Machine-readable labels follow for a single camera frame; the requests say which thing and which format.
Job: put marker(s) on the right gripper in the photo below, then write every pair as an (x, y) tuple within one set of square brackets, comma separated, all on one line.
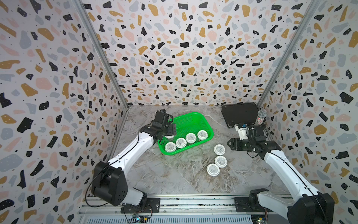
[(235, 142)]

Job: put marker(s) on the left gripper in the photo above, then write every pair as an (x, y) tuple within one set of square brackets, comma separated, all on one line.
[(172, 129)]

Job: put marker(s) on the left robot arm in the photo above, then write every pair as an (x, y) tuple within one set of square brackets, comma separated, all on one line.
[(109, 181)]

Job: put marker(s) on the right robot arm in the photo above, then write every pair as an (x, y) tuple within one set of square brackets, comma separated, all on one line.
[(307, 206)]

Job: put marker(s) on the green plastic basket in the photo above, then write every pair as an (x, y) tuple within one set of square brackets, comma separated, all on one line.
[(185, 124)]

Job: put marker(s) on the black hard case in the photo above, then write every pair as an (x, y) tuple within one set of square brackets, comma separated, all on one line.
[(235, 114)]

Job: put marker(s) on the glitter tube on black stand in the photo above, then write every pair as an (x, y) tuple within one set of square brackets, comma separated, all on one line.
[(261, 116)]

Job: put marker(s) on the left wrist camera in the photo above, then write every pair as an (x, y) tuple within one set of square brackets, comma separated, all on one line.
[(161, 117)]

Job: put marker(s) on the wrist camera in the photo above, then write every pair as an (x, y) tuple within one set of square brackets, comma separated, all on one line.
[(161, 117), (242, 130)]

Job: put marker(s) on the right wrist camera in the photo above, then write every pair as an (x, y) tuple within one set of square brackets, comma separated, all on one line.
[(242, 130)]

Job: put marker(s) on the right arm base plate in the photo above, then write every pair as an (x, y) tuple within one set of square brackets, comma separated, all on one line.
[(242, 204)]

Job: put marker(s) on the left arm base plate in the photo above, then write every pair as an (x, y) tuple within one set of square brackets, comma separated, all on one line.
[(147, 205)]

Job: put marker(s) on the aluminium rail frame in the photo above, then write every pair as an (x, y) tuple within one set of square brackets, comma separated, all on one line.
[(181, 209)]

